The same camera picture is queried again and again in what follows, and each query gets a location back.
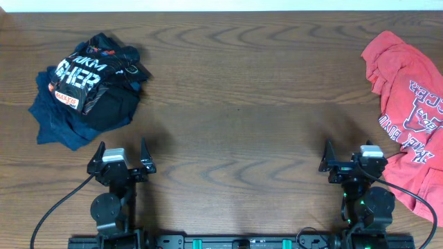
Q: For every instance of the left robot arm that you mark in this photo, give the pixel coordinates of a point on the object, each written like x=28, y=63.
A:
x=114, y=211

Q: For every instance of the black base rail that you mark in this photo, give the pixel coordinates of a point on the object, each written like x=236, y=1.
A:
x=306, y=240

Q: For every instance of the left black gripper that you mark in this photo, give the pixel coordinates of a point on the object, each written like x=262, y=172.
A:
x=148, y=167

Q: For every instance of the navy blue t-shirt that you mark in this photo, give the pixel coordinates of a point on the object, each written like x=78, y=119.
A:
x=59, y=123

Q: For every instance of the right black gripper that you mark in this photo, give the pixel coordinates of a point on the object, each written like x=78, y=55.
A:
x=342, y=170

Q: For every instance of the red printed t-shirt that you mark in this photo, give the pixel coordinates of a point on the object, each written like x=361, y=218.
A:
x=410, y=89

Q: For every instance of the black printed jersey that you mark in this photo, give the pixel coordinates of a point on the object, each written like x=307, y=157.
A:
x=100, y=82

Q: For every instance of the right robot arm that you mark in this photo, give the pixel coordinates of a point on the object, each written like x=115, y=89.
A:
x=366, y=209

